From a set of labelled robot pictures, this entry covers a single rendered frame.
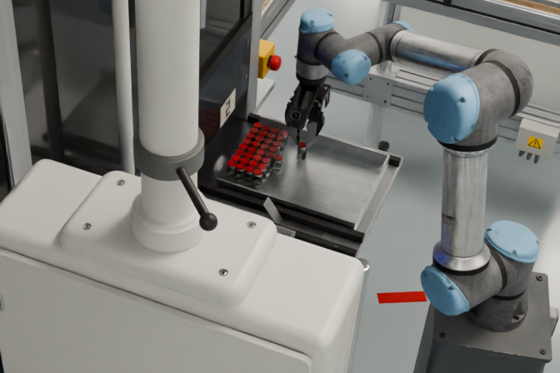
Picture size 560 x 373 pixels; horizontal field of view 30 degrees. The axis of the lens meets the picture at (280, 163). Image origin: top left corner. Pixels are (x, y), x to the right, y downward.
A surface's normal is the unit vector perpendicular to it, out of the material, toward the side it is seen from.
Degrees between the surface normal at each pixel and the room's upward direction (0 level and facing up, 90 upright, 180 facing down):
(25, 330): 90
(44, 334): 90
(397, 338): 0
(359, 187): 0
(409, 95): 90
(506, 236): 8
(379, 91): 90
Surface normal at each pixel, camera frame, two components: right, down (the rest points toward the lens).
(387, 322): 0.07, -0.75
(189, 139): 0.72, 0.49
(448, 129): -0.82, 0.22
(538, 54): -0.37, 0.60
